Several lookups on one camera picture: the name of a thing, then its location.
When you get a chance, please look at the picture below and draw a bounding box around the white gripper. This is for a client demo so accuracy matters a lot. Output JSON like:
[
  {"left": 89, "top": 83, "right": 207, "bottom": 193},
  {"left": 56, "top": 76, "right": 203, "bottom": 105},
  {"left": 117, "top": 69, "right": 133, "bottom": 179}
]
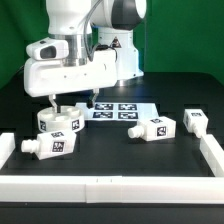
[{"left": 24, "top": 50, "right": 117, "bottom": 112}]

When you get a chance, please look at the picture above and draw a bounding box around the white marker sheet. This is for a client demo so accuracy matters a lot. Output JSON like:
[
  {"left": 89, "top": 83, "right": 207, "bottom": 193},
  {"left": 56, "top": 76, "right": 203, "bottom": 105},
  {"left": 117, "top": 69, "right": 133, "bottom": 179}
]
[{"left": 76, "top": 102, "right": 158, "bottom": 121}]

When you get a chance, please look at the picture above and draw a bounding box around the white left fence bar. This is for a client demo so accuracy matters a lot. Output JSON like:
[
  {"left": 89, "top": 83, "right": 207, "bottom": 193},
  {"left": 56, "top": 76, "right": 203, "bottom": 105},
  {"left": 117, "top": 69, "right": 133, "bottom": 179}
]
[{"left": 0, "top": 133, "right": 15, "bottom": 169}]

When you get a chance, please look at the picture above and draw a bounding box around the white fence bar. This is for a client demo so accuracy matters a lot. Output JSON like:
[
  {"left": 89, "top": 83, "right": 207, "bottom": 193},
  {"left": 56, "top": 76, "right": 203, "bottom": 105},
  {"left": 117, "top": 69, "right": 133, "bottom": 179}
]
[
  {"left": 200, "top": 134, "right": 224, "bottom": 178},
  {"left": 0, "top": 133, "right": 15, "bottom": 169},
  {"left": 0, "top": 176, "right": 224, "bottom": 204}
]

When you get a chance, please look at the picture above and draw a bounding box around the white front fence bar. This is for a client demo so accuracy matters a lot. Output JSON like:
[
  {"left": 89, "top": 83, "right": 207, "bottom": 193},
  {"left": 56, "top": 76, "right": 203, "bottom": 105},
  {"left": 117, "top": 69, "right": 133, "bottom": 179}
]
[{"left": 0, "top": 176, "right": 224, "bottom": 204}]

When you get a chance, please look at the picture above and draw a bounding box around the white right fence bar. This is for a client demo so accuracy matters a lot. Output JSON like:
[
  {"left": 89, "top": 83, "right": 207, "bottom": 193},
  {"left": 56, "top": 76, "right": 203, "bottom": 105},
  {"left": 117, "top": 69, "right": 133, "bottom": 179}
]
[{"left": 200, "top": 134, "right": 224, "bottom": 178}]

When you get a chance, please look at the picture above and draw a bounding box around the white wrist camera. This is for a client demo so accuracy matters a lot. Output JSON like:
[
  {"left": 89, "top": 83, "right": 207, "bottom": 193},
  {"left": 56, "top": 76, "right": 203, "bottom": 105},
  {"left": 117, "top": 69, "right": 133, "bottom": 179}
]
[{"left": 26, "top": 38, "right": 69, "bottom": 61}]

